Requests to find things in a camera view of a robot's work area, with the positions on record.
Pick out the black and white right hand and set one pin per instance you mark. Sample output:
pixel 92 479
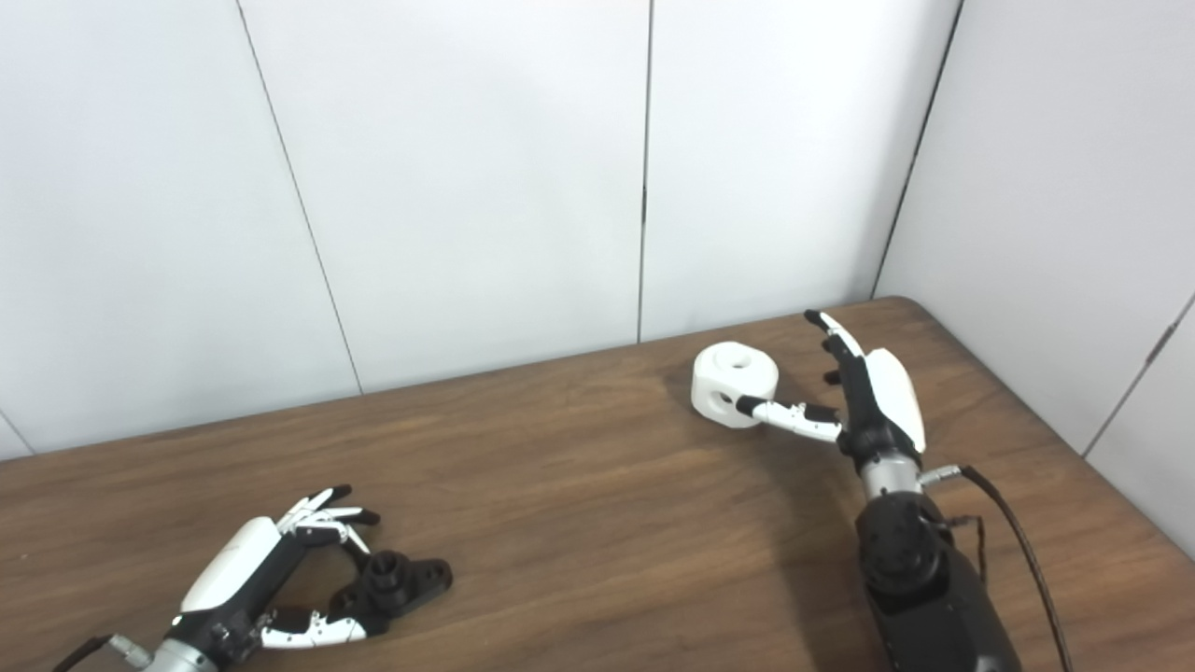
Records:
pixel 887 392

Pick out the black and white left hand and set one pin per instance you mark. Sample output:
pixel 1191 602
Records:
pixel 233 569

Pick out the round white plastic piece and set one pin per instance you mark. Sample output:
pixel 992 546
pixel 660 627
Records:
pixel 738 373

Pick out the black flanged holder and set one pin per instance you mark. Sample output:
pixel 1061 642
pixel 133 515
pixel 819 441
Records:
pixel 397 583

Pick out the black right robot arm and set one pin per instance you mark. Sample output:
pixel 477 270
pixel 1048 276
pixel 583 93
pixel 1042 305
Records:
pixel 924 579

